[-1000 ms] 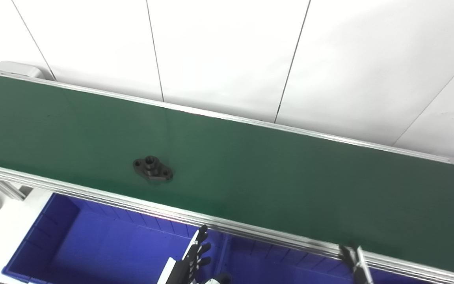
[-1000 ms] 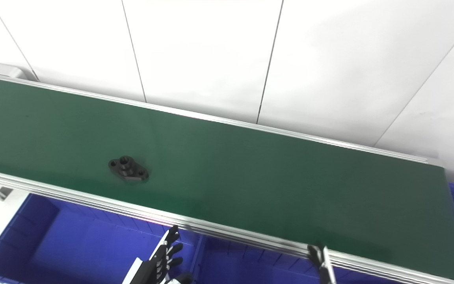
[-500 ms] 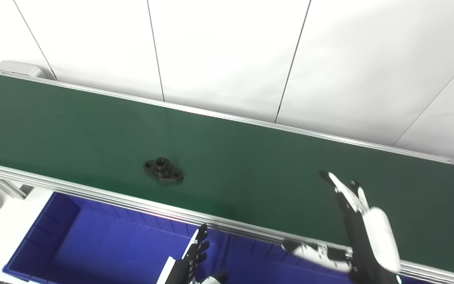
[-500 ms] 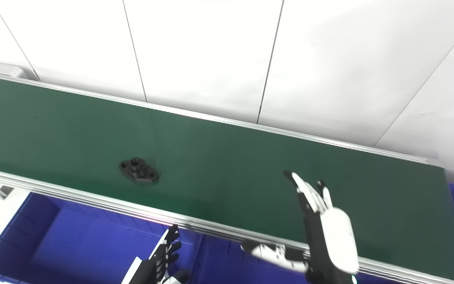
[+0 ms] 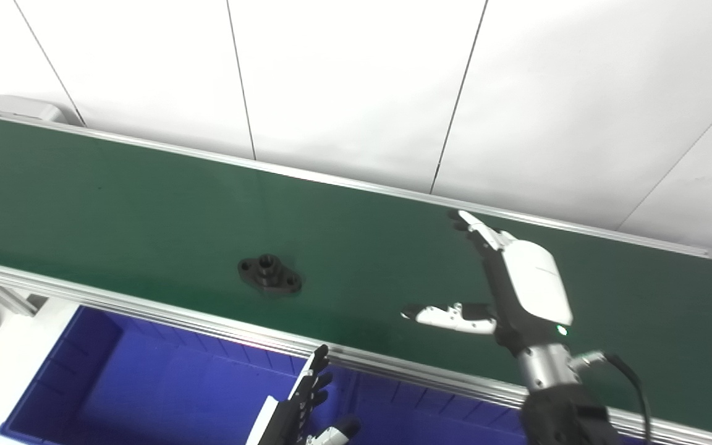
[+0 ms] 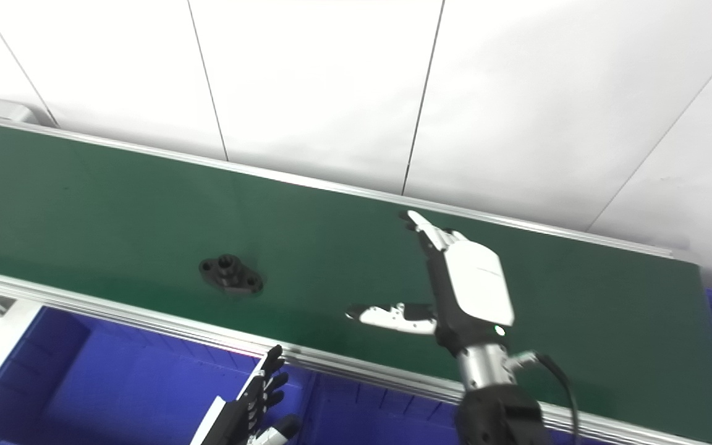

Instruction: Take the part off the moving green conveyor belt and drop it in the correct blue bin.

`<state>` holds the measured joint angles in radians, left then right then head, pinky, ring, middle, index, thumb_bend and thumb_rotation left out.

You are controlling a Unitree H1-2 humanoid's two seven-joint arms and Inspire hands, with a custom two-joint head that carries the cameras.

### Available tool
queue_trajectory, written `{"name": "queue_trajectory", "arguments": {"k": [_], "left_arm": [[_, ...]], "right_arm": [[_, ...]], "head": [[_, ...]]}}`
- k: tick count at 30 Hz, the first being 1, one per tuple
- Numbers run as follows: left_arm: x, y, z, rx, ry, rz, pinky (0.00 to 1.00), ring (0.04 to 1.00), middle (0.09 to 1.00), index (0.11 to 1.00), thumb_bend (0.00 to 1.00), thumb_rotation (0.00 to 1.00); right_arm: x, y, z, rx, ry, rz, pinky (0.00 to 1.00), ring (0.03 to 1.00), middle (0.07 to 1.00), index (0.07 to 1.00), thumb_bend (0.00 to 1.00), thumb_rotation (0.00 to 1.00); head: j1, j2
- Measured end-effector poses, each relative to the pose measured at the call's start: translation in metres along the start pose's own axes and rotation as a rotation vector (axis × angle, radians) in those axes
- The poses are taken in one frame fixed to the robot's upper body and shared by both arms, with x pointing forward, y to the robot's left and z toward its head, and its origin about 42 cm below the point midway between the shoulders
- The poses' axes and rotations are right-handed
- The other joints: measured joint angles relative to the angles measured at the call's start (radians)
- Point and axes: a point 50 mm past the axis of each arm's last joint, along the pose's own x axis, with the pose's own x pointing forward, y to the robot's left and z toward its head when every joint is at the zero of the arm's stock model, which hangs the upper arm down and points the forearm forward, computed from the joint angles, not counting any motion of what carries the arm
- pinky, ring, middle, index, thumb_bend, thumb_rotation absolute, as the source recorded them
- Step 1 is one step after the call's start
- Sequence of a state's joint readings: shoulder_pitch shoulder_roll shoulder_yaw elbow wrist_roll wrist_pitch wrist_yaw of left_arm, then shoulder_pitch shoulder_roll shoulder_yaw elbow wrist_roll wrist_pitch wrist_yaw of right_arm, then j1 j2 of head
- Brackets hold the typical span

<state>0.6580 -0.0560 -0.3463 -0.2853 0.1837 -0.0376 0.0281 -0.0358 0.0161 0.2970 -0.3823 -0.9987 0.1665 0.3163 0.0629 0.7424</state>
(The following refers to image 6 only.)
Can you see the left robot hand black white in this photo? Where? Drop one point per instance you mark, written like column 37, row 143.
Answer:
column 245, row 420

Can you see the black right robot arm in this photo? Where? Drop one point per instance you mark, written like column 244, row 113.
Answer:
column 498, row 417

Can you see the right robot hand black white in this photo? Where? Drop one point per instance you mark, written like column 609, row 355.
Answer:
column 476, row 284

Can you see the black oval flange part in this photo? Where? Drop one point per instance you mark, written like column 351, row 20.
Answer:
column 230, row 273

